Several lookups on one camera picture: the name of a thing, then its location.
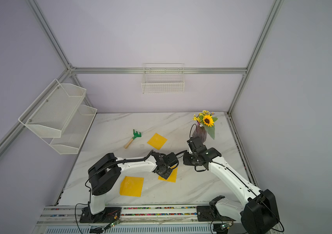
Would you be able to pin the white wire wall basket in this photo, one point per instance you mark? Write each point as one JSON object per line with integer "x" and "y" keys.
{"x": 163, "y": 78}

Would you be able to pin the white mesh shelf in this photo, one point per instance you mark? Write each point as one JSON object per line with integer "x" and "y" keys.
{"x": 75, "y": 132}
{"x": 50, "y": 114}

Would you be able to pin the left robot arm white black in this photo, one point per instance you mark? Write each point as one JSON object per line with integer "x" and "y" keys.
{"x": 103, "y": 175}

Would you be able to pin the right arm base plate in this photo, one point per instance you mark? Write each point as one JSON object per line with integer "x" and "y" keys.
{"x": 210, "y": 212}

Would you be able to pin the green toy rake wooden handle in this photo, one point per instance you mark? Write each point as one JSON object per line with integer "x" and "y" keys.
{"x": 136, "y": 134}

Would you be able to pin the sunflower bouquet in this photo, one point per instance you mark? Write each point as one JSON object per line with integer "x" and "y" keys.
{"x": 207, "y": 120}

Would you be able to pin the dark purple vase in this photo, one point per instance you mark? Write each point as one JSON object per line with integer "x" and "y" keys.
{"x": 200, "y": 132}

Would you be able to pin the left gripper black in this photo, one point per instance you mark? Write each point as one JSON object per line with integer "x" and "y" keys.
{"x": 168, "y": 172}

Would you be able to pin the lower white mesh shelf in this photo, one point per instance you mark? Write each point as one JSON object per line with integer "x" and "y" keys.
{"x": 75, "y": 132}

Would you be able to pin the upper white mesh shelf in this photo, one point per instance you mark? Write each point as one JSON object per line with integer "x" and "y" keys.
{"x": 50, "y": 114}

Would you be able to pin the yellow envelope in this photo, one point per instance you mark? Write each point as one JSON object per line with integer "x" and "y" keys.
{"x": 131, "y": 186}
{"x": 157, "y": 141}
{"x": 172, "y": 178}

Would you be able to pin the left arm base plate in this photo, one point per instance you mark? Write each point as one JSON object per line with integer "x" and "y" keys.
{"x": 109, "y": 215}

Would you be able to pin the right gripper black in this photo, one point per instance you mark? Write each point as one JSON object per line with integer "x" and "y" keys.
{"x": 187, "y": 159}

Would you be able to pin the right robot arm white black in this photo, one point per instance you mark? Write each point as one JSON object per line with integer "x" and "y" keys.
{"x": 256, "y": 209}

